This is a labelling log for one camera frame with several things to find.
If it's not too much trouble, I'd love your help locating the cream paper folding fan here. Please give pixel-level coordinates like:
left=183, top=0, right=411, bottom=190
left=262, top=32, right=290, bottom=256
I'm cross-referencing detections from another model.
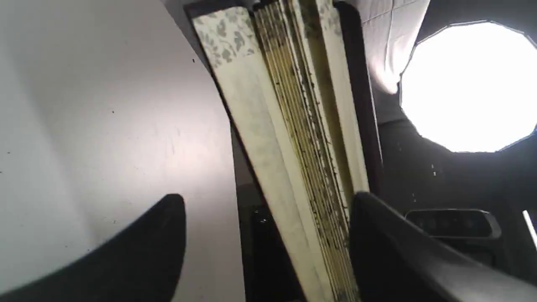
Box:
left=184, top=0, right=375, bottom=302

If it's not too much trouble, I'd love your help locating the bright round studio light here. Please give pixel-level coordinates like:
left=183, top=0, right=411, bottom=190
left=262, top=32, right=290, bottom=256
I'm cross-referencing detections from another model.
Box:
left=400, top=22, right=537, bottom=153

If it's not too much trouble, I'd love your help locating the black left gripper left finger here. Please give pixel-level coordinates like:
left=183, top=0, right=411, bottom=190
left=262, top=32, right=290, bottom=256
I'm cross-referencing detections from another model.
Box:
left=1, top=194, right=186, bottom=302

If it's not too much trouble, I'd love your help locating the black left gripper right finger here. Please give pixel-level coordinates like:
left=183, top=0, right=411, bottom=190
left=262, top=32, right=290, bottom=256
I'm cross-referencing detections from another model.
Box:
left=349, top=192, right=537, bottom=302

